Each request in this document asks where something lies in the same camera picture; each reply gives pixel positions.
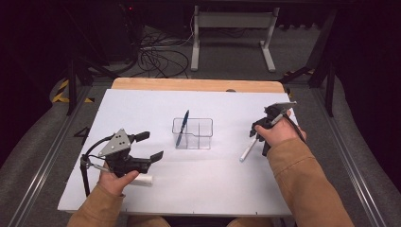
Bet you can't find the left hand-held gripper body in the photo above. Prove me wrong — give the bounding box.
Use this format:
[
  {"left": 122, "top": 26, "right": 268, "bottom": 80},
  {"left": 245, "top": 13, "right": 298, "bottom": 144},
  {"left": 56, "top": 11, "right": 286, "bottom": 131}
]
[{"left": 97, "top": 128, "right": 152, "bottom": 178}]

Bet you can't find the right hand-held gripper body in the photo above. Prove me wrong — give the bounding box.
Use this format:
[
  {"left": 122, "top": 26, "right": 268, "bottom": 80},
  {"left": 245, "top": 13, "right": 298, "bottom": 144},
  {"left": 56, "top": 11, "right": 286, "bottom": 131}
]
[{"left": 263, "top": 101, "right": 298, "bottom": 128}]

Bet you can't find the white pen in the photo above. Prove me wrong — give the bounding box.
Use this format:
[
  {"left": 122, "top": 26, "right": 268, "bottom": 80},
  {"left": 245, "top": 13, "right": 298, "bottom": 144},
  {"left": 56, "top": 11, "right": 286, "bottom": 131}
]
[{"left": 239, "top": 137, "right": 259, "bottom": 163}]

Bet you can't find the white eraser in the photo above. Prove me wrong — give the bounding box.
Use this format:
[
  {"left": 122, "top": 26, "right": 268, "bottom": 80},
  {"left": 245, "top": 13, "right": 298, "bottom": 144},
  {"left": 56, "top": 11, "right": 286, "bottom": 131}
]
[{"left": 131, "top": 174, "right": 154, "bottom": 186}]

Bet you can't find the blue pen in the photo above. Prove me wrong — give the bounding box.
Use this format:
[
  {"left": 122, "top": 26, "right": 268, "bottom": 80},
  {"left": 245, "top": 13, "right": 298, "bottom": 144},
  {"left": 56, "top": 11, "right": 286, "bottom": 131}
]
[{"left": 175, "top": 109, "right": 190, "bottom": 148}]

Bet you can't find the clear plastic organizer box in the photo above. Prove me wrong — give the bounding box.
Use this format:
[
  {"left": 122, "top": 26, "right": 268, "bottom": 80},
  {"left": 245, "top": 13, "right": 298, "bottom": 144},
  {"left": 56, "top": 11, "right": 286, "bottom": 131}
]
[{"left": 171, "top": 117, "right": 214, "bottom": 150}]

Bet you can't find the person's right hand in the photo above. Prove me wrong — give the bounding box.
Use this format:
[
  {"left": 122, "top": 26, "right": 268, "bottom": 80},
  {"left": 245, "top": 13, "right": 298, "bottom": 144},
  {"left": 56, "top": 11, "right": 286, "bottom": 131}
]
[{"left": 253, "top": 109, "right": 307, "bottom": 149}]

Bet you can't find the person's left hand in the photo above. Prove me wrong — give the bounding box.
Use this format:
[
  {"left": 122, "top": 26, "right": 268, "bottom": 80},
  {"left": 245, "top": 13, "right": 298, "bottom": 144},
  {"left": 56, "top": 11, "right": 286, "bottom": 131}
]
[{"left": 97, "top": 161, "right": 141, "bottom": 198}]

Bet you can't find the white board sheet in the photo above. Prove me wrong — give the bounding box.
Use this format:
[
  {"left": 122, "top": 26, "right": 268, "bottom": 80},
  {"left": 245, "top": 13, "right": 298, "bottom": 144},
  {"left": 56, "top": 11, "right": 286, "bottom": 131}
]
[{"left": 57, "top": 88, "right": 331, "bottom": 218}]

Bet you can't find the black metal stand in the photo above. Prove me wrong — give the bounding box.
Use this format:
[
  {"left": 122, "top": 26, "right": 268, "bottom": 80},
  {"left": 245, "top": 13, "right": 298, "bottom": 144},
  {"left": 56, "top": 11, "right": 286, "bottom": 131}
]
[
  {"left": 278, "top": 9, "right": 338, "bottom": 118},
  {"left": 64, "top": 46, "right": 118, "bottom": 116}
]

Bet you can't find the person's left leg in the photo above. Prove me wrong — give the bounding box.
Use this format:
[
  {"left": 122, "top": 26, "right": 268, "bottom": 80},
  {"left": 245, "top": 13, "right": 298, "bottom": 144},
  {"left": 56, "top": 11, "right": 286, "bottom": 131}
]
[{"left": 127, "top": 215, "right": 173, "bottom": 227}]

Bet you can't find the person's leg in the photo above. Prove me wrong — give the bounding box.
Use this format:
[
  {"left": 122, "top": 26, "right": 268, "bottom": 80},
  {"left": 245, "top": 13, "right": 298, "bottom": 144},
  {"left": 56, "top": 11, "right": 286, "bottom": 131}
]
[
  {"left": 127, "top": 215, "right": 173, "bottom": 227},
  {"left": 226, "top": 217, "right": 276, "bottom": 227}
]

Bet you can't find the wooden table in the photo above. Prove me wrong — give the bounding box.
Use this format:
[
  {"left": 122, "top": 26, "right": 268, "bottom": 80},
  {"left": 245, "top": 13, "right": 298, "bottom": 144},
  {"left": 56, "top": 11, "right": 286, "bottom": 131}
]
[{"left": 111, "top": 77, "right": 286, "bottom": 94}]

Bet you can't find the person's right leg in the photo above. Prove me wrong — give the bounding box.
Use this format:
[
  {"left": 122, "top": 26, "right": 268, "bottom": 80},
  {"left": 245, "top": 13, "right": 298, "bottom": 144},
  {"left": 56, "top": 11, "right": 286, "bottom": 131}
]
[{"left": 226, "top": 217, "right": 276, "bottom": 227}]

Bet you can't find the yellow black hazard tape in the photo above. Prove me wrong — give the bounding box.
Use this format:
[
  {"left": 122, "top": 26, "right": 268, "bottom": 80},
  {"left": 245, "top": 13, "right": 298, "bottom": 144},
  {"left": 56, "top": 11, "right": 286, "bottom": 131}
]
[{"left": 51, "top": 79, "right": 96, "bottom": 104}]

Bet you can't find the right hand-held gripper cable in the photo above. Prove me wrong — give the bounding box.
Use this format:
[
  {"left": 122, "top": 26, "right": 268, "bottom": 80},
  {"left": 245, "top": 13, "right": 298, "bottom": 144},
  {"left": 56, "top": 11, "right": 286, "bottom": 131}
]
[{"left": 283, "top": 113, "right": 307, "bottom": 144}]

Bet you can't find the hand-held gripper cable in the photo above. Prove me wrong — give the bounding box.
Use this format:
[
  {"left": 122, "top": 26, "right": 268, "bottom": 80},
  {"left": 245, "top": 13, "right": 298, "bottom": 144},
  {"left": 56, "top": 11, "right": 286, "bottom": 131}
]
[
  {"left": 79, "top": 134, "right": 115, "bottom": 199},
  {"left": 283, "top": 113, "right": 307, "bottom": 144}
]

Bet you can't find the left hand-held gripper cable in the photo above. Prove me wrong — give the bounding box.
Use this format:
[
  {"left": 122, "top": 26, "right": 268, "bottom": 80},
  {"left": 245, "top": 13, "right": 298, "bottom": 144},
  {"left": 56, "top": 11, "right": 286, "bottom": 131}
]
[{"left": 79, "top": 134, "right": 115, "bottom": 199}]

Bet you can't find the aluminium floor rail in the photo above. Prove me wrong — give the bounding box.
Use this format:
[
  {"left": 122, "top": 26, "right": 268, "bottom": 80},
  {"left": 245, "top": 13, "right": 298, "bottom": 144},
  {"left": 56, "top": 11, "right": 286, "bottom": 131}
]
[
  {"left": 310, "top": 88, "right": 388, "bottom": 227},
  {"left": 8, "top": 84, "right": 93, "bottom": 227}
]

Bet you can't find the tangle of black cables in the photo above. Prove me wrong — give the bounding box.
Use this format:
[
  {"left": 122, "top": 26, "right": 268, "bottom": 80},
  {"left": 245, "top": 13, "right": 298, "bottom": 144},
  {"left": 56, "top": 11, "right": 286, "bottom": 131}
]
[{"left": 126, "top": 25, "right": 195, "bottom": 79}]

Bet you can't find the white metal desk frame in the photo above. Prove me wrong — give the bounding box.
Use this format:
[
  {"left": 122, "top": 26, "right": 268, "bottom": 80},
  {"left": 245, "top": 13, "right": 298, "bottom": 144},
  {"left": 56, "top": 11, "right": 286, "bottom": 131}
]
[{"left": 190, "top": 5, "right": 281, "bottom": 73}]

